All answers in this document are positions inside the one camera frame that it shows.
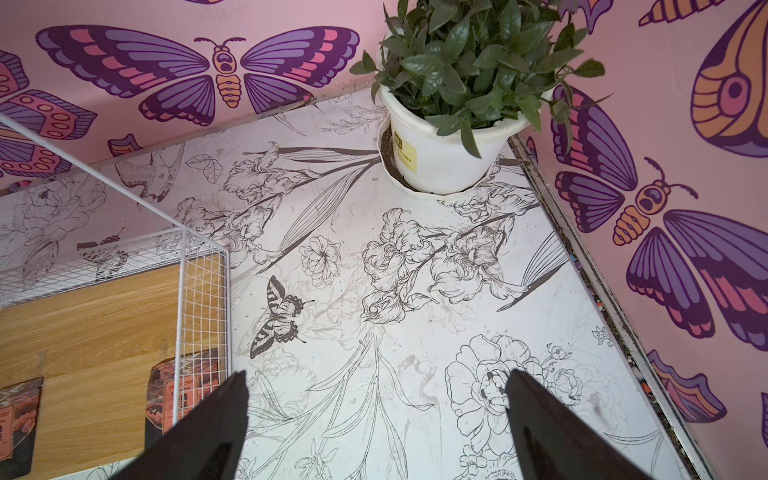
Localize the red tea bag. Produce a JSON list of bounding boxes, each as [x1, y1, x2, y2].
[[144, 349, 222, 449], [1, 377, 44, 479]]

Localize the white wire shelf rack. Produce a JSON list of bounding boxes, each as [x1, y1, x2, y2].
[[0, 112, 234, 480]]

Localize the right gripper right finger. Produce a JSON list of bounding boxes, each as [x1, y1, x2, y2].
[[506, 369, 649, 479]]

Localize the green potted plant white pot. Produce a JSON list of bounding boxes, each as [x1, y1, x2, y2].
[[351, 0, 605, 195]]

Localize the bottom wooden shelf board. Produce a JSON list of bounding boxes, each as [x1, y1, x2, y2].
[[1, 255, 228, 479]]

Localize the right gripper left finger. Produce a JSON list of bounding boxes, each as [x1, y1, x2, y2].
[[114, 371, 249, 479]]

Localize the red tea bag bottom left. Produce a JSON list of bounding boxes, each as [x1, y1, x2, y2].
[[1, 377, 44, 479]]

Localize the red tea bag bottom right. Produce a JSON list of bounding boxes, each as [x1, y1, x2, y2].
[[144, 349, 222, 449]]

